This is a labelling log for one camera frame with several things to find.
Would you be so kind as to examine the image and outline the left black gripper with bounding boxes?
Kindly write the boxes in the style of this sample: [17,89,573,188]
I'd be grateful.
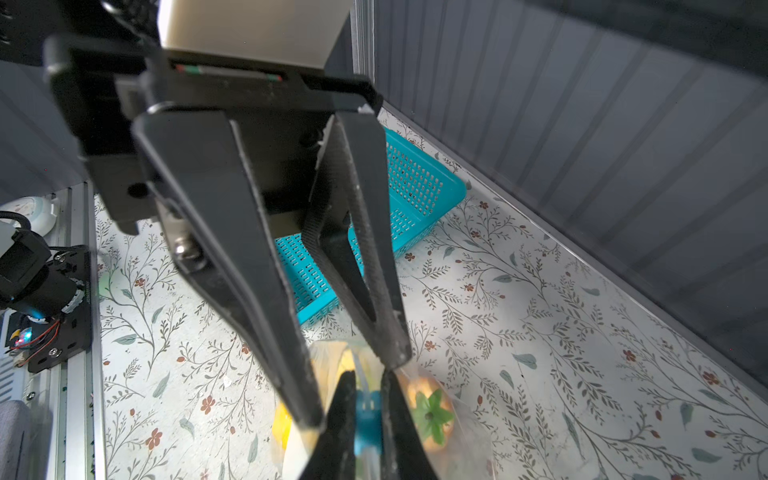
[42,34,383,429]

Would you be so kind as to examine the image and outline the teal plastic basket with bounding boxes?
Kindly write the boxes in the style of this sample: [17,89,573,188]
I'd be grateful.
[275,129,466,325]

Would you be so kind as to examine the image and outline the grey fabric pouch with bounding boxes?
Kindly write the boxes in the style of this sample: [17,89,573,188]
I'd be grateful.
[0,400,33,480]

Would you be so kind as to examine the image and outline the clear zip top bag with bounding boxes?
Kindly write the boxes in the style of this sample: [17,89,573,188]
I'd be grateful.
[271,341,497,479]

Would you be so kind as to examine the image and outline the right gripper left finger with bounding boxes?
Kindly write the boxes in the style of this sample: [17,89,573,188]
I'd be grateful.
[299,371,357,480]

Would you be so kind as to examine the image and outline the pale yellow toy pear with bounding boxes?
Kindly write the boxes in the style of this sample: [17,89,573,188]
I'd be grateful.
[310,341,356,395]

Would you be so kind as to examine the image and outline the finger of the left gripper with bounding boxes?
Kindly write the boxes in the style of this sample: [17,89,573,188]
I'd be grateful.
[301,112,412,369]

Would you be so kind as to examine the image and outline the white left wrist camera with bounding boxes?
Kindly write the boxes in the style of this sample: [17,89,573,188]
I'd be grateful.
[157,0,353,69]

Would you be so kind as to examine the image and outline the yellow toy pepper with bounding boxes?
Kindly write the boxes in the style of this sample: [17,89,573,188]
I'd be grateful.
[271,401,293,452]

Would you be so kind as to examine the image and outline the pale red toy strawberry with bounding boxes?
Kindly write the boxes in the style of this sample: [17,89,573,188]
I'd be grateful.
[397,373,457,453]

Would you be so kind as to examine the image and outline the white analog clock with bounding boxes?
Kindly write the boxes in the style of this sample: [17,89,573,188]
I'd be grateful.
[1,196,59,237]

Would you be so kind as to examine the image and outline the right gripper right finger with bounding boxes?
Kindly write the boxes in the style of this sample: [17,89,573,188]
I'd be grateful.
[380,369,438,480]

